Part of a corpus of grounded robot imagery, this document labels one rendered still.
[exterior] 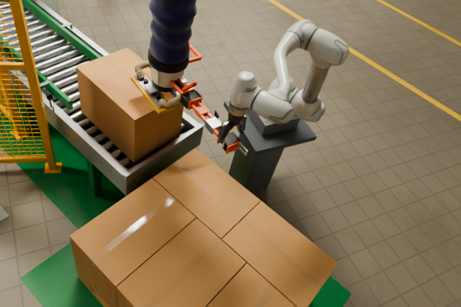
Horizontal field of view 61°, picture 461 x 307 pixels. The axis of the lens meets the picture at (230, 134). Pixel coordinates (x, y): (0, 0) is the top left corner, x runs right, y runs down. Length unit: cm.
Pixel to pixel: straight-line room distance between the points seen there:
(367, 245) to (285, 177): 86
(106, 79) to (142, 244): 104
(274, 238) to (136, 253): 81
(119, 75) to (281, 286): 161
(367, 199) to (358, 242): 48
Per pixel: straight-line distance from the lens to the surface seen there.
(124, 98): 246
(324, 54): 204
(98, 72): 266
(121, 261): 228
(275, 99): 165
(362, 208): 359
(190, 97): 211
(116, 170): 256
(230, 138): 193
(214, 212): 246
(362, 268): 327
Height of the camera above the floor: 260
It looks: 45 degrees down
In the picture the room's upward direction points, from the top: 15 degrees clockwise
